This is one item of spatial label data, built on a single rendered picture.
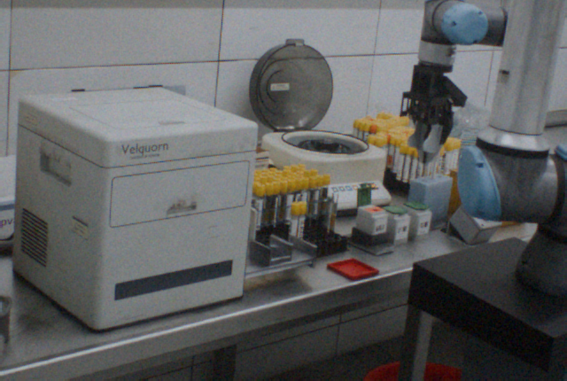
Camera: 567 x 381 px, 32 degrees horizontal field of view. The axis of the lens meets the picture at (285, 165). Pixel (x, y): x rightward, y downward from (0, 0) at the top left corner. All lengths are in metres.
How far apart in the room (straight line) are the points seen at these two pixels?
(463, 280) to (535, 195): 0.19
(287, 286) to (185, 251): 0.25
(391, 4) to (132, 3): 0.80
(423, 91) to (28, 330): 0.93
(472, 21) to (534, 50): 0.32
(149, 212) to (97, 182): 0.10
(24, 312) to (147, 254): 0.21
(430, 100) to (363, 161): 0.26
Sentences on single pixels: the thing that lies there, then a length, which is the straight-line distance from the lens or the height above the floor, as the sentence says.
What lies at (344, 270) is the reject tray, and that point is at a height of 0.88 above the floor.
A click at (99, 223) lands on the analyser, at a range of 1.42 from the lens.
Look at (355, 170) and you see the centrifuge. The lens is 2.14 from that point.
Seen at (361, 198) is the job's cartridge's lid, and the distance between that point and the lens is 1.92.
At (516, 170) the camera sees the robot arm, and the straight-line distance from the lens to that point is 1.56.
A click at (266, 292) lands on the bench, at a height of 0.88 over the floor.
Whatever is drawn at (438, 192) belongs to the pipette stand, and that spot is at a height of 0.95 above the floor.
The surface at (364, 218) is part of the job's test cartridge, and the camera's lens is 1.91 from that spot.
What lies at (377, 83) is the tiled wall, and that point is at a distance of 2.67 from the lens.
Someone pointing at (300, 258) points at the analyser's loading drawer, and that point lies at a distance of 1.72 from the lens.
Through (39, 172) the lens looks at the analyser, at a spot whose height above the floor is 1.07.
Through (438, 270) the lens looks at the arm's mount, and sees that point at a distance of 1.66.
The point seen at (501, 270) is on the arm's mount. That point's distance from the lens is 1.72.
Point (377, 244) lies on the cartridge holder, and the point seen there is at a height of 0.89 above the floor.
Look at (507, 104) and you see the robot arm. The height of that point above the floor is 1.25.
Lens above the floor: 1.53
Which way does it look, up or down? 16 degrees down
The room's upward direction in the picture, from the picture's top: 6 degrees clockwise
